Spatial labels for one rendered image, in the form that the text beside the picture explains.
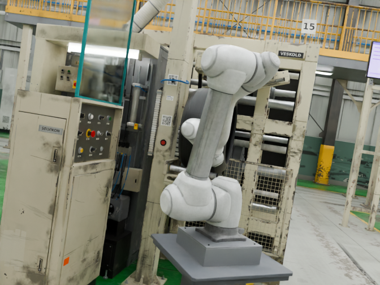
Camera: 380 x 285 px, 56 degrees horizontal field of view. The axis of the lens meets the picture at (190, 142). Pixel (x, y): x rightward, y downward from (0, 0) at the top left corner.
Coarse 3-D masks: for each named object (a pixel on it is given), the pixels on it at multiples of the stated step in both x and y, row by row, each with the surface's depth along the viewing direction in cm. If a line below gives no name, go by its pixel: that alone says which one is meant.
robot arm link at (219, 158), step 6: (240, 90) 156; (246, 90) 154; (234, 96) 161; (240, 96) 159; (234, 102) 165; (228, 114) 169; (228, 120) 172; (228, 126) 174; (222, 132) 176; (228, 132) 177; (222, 138) 178; (222, 144) 181; (222, 150) 188; (216, 156) 186; (222, 156) 189; (216, 162) 188; (222, 162) 191
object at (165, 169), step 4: (168, 160) 250; (172, 160) 256; (176, 160) 266; (164, 164) 245; (168, 164) 246; (172, 164) 257; (176, 164) 268; (164, 168) 245; (168, 168) 247; (164, 172) 245
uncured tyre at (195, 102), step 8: (200, 88) 250; (208, 88) 252; (192, 96) 240; (200, 96) 238; (192, 104) 234; (200, 104) 233; (184, 112) 236; (200, 112) 231; (184, 120) 233; (232, 120) 277; (232, 128) 274; (232, 136) 274; (184, 144) 233; (232, 144) 273; (184, 152) 236; (224, 152) 237; (184, 160) 241; (224, 160) 242; (216, 168) 239; (224, 168) 253
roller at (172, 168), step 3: (171, 165) 249; (174, 165) 249; (171, 168) 248; (174, 168) 247; (177, 168) 247; (180, 168) 247; (183, 168) 246; (186, 168) 246; (174, 171) 249; (177, 171) 247; (180, 171) 246; (210, 174) 241; (213, 174) 241; (216, 174) 241; (210, 177) 242; (213, 177) 241; (216, 177) 240
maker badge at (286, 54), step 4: (280, 52) 292; (284, 52) 291; (288, 52) 291; (292, 52) 290; (296, 52) 289; (280, 56) 292; (284, 56) 291; (288, 56) 291; (292, 56) 290; (296, 56) 289; (300, 56) 288
